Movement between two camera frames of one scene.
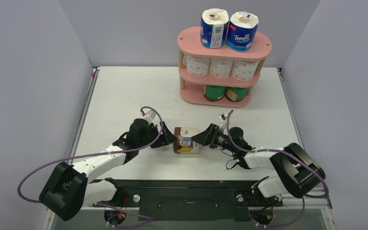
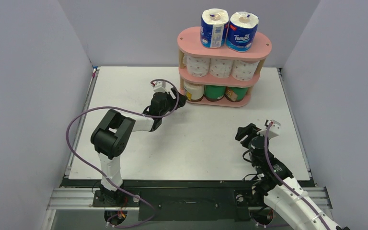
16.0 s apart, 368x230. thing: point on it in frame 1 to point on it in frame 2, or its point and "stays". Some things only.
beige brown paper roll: x=185 y=144 to x=195 y=92
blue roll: x=241 y=31 stays
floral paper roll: x=243 y=71 stays
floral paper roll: x=196 y=66 stays
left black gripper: x=166 y=138 to x=181 y=101
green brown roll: x=213 y=93 stays
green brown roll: x=235 y=94 stays
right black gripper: x=212 y=136 to x=249 y=135
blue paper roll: x=213 y=24 stays
